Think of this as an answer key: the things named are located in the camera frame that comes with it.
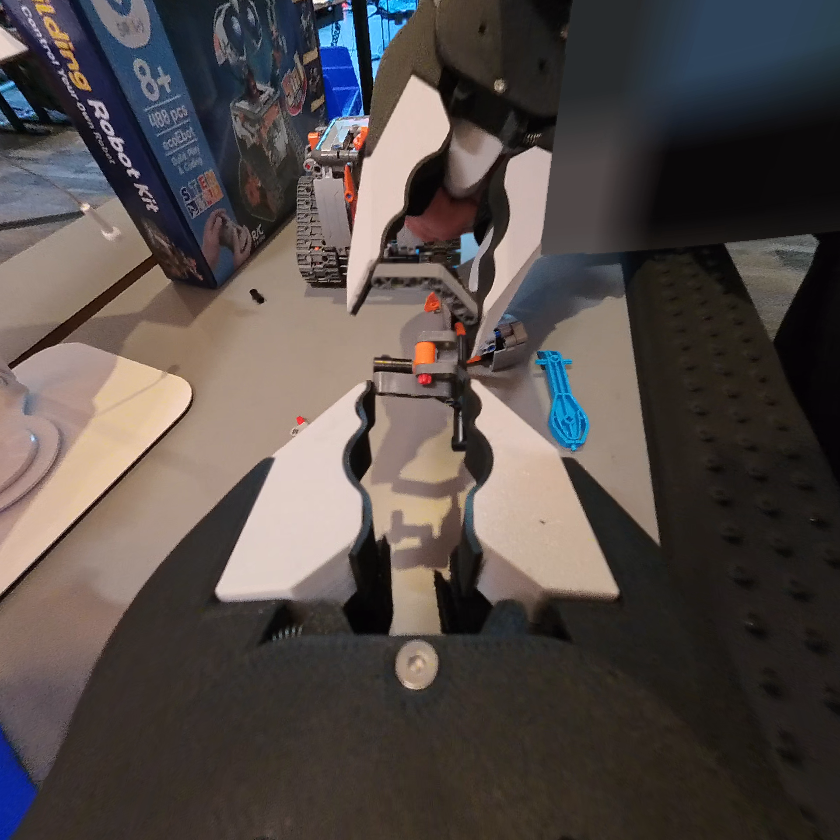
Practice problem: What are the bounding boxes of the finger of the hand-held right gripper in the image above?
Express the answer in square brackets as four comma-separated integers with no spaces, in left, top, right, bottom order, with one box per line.
[471,146,547,350]
[346,73,454,316]

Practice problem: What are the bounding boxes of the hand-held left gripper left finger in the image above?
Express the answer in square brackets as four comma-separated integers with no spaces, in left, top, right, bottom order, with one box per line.
[215,381,378,605]

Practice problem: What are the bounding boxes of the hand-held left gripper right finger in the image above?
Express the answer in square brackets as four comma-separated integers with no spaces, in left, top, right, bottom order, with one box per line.
[459,379,620,605]

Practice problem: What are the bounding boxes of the grey bent holed beam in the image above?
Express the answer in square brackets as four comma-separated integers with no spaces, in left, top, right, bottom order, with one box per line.
[369,258,488,324]

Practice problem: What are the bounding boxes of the grey orange brick assembly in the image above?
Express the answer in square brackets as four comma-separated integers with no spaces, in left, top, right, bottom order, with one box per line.
[372,322,475,452]

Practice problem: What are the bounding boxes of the grey tracked toy robot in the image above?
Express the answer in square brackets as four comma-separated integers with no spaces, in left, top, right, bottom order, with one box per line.
[295,115,462,290]

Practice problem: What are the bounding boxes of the distant blue bin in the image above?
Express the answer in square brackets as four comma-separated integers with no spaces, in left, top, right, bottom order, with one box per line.
[320,62,363,126]

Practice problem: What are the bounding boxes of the light blue brick separator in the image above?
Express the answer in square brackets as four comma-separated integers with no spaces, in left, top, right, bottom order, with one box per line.
[535,350,593,452]

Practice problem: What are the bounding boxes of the black pole with disc top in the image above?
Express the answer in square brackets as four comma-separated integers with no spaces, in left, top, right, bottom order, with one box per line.
[351,0,374,119]

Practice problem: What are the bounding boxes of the white stand base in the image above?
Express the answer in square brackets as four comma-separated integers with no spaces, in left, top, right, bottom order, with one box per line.
[0,341,194,595]

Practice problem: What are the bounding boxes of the black dimpled mat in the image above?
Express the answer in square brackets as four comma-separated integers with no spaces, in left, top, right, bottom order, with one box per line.
[626,244,840,840]

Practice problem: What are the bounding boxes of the blue robot kit box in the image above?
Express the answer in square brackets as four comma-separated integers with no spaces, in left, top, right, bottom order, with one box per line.
[0,0,329,291]

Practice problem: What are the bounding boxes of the blue storage bin with tag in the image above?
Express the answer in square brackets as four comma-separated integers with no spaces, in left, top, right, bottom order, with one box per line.
[0,718,39,818]

